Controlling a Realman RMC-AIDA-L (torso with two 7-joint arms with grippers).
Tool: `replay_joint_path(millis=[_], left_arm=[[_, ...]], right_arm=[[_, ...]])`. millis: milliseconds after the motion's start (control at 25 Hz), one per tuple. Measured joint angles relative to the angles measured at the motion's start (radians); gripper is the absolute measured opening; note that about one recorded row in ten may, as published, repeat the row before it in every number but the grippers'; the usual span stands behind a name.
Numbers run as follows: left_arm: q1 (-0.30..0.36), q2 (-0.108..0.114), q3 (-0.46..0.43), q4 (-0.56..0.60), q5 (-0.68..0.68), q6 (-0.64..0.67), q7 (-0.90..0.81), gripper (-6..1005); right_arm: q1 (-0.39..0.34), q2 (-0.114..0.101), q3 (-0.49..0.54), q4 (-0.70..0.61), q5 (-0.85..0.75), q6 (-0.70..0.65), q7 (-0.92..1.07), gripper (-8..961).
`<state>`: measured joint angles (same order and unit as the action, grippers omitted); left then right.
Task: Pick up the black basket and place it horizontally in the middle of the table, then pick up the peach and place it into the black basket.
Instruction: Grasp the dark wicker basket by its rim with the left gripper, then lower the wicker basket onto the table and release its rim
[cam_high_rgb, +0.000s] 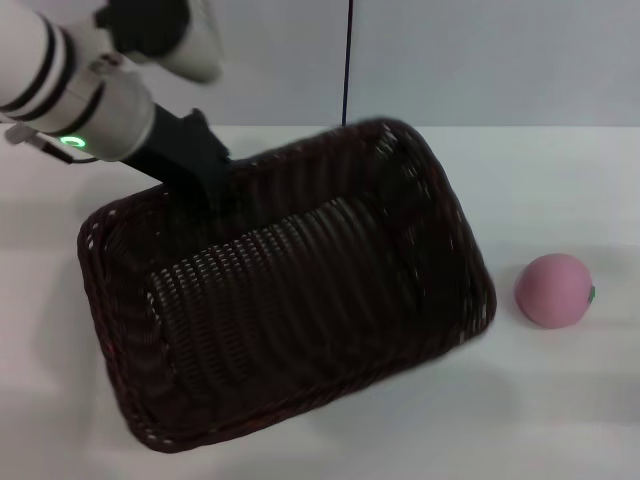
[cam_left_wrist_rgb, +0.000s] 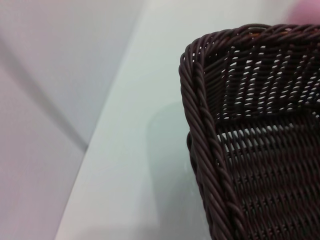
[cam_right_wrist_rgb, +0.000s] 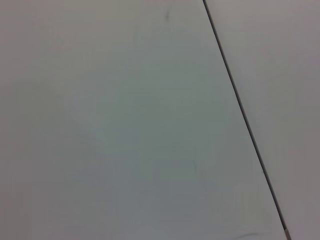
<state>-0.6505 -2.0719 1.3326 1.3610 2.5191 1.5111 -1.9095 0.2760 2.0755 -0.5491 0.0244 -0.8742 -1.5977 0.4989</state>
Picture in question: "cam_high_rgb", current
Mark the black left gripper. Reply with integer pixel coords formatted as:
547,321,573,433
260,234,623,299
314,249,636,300
121,103,233,221

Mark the dark brown woven basket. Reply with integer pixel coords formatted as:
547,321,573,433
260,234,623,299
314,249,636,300
76,116,498,455

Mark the pink toy peach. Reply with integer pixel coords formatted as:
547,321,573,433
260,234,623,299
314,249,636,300
514,253,597,331

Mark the black and white wrist camera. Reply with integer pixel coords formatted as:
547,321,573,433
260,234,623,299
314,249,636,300
94,0,224,85

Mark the thin black vertical cable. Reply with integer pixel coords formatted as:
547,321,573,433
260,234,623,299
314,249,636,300
341,0,355,128

